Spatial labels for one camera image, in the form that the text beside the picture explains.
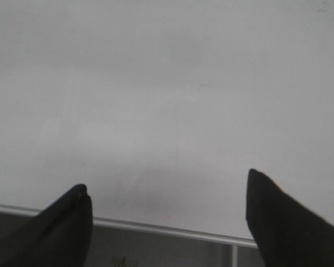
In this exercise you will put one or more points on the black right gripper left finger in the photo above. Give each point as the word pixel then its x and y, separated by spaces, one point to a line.
pixel 60 235

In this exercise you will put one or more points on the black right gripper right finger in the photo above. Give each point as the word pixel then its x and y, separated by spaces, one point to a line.
pixel 286 232

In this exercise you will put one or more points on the white whiteboard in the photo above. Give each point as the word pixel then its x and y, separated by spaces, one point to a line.
pixel 162 107

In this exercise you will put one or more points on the white vertical stand post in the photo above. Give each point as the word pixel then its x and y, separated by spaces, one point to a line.
pixel 234 260

